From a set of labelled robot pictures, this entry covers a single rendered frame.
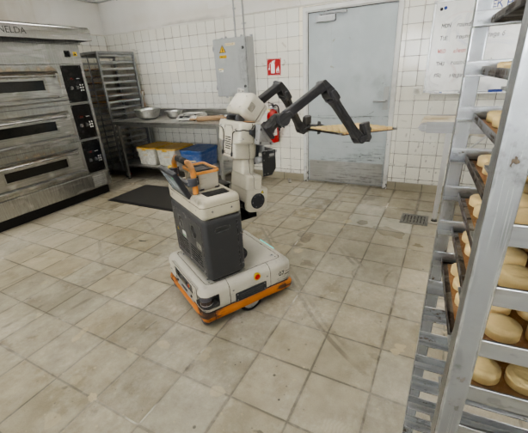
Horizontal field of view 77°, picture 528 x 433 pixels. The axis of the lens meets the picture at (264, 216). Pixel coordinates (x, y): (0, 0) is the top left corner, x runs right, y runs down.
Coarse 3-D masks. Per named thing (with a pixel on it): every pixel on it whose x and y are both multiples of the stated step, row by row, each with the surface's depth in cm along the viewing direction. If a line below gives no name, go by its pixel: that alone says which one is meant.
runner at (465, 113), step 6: (462, 108) 72; (468, 108) 71; (474, 108) 71; (480, 108) 71; (486, 108) 70; (492, 108) 70; (498, 108) 69; (462, 114) 72; (468, 114) 72; (480, 114) 71; (486, 114) 71; (462, 120) 71; (468, 120) 71
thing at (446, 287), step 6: (444, 264) 85; (450, 264) 85; (444, 270) 83; (444, 276) 78; (444, 282) 76; (444, 288) 75; (450, 288) 76; (444, 294) 74; (450, 294) 74; (450, 300) 72; (450, 306) 70; (450, 312) 69; (450, 318) 67; (450, 324) 65; (450, 330) 64
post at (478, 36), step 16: (480, 0) 64; (480, 32) 66; (480, 48) 67; (464, 64) 71; (464, 80) 70; (464, 96) 71; (464, 128) 73; (464, 144) 75; (448, 160) 79; (448, 176) 78; (448, 208) 81; (448, 240) 84; (432, 256) 89; (432, 272) 89; (432, 304) 93; (416, 352) 101
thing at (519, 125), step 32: (512, 96) 32; (512, 128) 33; (512, 160) 34; (512, 192) 36; (480, 224) 39; (512, 224) 37; (480, 256) 39; (480, 288) 41; (480, 320) 42; (448, 352) 49; (448, 384) 48; (448, 416) 50
